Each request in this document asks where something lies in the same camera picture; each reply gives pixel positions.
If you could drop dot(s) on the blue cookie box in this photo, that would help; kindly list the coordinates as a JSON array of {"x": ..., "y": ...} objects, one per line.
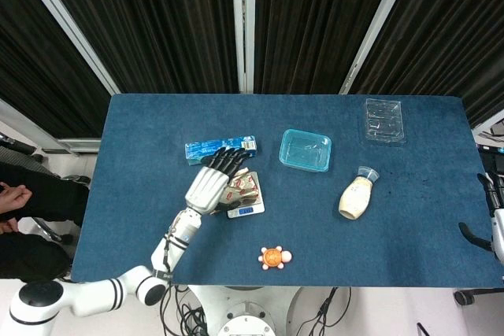
[{"x": 197, "y": 151}]

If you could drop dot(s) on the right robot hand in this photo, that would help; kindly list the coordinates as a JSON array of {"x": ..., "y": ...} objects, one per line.
[{"x": 499, "y": 233}]

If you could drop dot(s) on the black caster wheel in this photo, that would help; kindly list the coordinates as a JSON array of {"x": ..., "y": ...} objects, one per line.
[{"x": 464, "y": 297}]

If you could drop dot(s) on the blue felt table cloth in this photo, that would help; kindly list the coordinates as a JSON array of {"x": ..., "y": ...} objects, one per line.
[{"x": 157, "y": 115}]

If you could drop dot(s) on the clear plastic blister tray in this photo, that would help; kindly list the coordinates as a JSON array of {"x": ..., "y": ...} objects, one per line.
[{"x": 382, "y": 123}]

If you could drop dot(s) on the teal-rimmed clear plastic container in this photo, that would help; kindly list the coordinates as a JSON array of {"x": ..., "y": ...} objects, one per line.
[{"x": 305, "y": 151}]

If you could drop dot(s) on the cream bottle with clear cap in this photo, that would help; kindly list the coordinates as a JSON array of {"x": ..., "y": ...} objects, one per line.
[{"x": 356, "y": 198}]

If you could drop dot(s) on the black pleated curtain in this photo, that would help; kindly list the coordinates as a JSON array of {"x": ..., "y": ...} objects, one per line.
[
  {"x": 453, "y": 37},
  {"x": 39, "y": 76},
  {"x": 157, "y": 17},
  {"x": 315, "y": 17}
]

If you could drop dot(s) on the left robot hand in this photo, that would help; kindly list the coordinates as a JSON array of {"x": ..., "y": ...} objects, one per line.
[{"x": 206, "y": 190}]

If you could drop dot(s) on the orange turtle toy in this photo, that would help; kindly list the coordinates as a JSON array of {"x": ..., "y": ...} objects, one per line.
[{"x": 272, "y": 257}]

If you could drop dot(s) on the small white kitchen scale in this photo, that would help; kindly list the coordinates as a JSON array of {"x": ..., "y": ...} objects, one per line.
[{"x": 247, "y": 211}]

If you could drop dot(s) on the person in black clothes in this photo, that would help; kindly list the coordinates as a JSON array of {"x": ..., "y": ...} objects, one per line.
[{"x": 47, "y": 202}]

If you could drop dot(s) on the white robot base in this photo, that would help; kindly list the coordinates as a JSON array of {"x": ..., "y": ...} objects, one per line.
[{"x": 246, "y": 322}]

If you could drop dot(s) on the brown snack packet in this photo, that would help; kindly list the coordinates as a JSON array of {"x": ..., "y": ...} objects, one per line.
[{"x": 242, "y": 188}]

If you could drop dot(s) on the white frame base rail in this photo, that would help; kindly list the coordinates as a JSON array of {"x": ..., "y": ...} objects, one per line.
[{"x": 71, "y": 145}]

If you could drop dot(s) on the white frame post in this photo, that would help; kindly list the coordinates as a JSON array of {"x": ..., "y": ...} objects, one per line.
[
  {"x": 244, "y": 37},
  {"x": 70, "y": 29},
  {"x": 377, "y": 25}
]

